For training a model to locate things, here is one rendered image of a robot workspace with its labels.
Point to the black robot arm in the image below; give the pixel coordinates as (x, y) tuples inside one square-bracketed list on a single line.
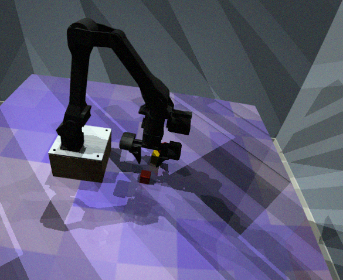
[(82, 36)]

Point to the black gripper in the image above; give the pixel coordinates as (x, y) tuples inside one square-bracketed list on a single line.
[(150, 140)]

